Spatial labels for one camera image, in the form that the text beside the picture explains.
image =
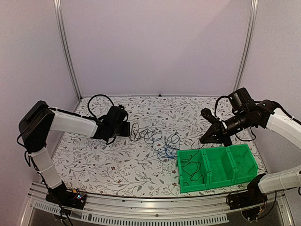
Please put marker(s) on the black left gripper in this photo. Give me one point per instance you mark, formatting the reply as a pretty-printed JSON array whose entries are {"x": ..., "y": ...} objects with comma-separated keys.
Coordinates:
[{"x": 126, "y": 132}]

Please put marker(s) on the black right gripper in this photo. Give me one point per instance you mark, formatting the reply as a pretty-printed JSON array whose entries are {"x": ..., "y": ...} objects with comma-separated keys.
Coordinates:
[{"x": 223, "y": 137}]

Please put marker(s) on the thin black cable lifted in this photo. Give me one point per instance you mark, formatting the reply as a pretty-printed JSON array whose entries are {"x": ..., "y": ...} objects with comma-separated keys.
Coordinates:
[{"x": 196, "y": 151}]

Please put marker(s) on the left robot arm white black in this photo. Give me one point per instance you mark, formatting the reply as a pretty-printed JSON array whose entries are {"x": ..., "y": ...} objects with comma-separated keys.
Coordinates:
[{"x": 41, "y": 119}]

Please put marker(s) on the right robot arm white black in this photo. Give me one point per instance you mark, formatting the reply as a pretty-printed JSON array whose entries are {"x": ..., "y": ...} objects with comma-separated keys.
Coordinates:
[{"x": 248, "y": 113}]

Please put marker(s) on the green bin middle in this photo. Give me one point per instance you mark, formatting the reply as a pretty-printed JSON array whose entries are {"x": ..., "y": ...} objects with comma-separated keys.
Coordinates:
[{"x": 221, "y": 169}]

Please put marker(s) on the green bin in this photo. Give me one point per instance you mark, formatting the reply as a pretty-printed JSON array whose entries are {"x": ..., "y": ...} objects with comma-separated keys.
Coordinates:
[
  {"x": 194, "y": 174},
  {"x": 244, "y": 163},
  {"x": 221, "y": 169}
]

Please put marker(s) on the green bin right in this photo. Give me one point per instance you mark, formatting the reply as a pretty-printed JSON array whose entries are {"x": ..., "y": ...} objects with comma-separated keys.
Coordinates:
[{"x": 244, "y": 163}]

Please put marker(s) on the green bin left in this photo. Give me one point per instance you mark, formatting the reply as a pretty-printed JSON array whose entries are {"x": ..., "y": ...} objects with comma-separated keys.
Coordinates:
[{"x": 194, "y": 174}]

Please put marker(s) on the floral patterned table mat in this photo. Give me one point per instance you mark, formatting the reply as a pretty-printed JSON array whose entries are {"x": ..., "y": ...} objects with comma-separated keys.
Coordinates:
[{"x": 144, "y": 164}]

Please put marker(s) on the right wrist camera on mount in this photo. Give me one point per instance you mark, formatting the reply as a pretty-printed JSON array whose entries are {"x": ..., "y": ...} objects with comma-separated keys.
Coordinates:
[{"x": 207, "y": 114}]

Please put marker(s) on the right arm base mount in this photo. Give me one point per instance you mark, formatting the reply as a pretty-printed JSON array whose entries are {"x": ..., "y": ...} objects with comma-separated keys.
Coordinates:
[{"x": 253, "y": 204}]

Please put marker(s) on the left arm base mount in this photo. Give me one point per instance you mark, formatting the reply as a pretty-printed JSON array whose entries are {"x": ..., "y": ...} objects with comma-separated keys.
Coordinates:
[{"x": 67, "y": 198}]

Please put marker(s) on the front aluminium rail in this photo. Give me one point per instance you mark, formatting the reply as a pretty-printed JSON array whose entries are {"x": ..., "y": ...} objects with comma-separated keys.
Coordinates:
[{"x": 107, "y": 210}]

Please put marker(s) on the right aluminium frame post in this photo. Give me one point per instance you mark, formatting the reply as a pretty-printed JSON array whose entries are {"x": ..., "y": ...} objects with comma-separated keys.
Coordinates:
[{"x": 247, "y": 44}]

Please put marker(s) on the aluminium frame post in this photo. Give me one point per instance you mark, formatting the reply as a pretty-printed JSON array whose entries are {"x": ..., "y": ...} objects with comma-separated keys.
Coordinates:
[
  {"x": 65, "y": 47},
  {"x": 247, "y": 44}
]

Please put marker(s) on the left aluminium frame post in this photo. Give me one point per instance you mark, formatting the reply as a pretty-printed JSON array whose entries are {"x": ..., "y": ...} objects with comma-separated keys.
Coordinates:
[{"x": 65, "y": 47}]

